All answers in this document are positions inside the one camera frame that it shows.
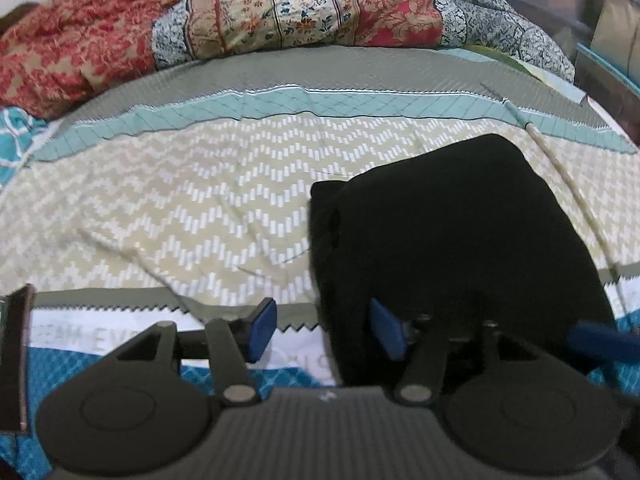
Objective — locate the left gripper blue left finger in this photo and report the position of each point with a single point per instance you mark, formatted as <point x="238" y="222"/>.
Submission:
<point x="253" y="333"/>

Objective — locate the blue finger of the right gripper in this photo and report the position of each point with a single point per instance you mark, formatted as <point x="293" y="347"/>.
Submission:
<point x="605" y="343"/>

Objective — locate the patterned teal beige bedsheet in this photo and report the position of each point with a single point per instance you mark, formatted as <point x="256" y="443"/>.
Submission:
<point x="143" y="225"/>

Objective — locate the black pants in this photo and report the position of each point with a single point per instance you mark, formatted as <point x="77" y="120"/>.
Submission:
<point x="469" y="229"/>

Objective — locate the red floral quilt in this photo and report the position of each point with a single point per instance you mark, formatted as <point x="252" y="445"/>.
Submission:
<point x="67" y="52"/>

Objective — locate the teal lattice pillow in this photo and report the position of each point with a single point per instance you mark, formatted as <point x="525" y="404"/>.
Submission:
<point x="18" y="133"/>

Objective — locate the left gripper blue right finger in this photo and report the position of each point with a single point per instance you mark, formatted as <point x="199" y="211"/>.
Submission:
<point x="396" y="336"/>

